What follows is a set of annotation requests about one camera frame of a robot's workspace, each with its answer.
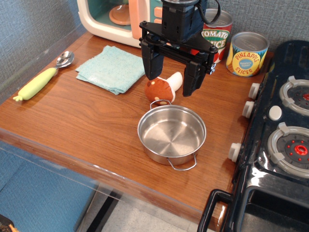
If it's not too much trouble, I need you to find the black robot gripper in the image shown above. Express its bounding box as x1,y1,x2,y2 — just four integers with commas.
140,0,218,97

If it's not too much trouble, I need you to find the teal cloth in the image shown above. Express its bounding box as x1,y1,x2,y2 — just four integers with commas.
76,46,145,95

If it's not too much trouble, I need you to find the brown plush mushroom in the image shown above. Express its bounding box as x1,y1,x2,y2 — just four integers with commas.
144,72,183,105

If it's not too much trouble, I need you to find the tomato sauce can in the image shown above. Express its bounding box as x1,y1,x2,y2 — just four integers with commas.
201,10,233,63

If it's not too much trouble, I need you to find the stainless steel pot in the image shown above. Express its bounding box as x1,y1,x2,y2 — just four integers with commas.
137,100,207,171

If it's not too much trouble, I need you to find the teal toy microwave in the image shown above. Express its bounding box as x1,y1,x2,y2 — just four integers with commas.
77,0,162,47

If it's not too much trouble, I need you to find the pineapple slices can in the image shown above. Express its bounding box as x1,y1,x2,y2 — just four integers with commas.
226,31,269,77

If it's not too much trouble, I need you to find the black toy stove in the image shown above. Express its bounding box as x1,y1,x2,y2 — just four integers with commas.
198,40,309,232

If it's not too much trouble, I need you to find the orange object at corner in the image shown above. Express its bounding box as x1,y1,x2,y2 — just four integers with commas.
0,215,19,232

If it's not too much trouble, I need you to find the spoon with yellow-green handle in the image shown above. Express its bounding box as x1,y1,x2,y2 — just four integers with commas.
13,51,74,102

